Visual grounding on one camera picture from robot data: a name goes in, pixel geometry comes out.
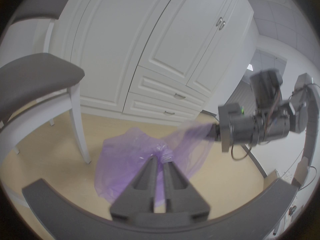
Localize white wardrobe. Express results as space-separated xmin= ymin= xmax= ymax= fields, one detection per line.
xmin=52 ymin=0 xmax=258 ymax=124

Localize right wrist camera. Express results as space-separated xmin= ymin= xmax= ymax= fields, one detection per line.
xmin=218 ymin=103 xmax=245 ymax=121

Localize black cable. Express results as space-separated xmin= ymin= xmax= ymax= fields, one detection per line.
xmin=231 ymin=143 xmax=253 ymax=161

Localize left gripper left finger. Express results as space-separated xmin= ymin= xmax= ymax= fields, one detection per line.
xmin=109 ymin=156 xmax=159 ymax=221

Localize white chair grey cushions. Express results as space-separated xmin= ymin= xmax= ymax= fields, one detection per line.
xmin=0 ymin=0 xmax=93 ymax=164

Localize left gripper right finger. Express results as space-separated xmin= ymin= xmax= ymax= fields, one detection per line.
xmin=162 ymin=160 xmax=210 ymax=221

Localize purple plastic bag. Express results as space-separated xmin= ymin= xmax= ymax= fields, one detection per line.
xmin=94 ymin=121 xmax=213 ymax=208

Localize grey curtain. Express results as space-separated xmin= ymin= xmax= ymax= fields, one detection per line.
xmin=225 ymin=80 xmax=253 ymax=109

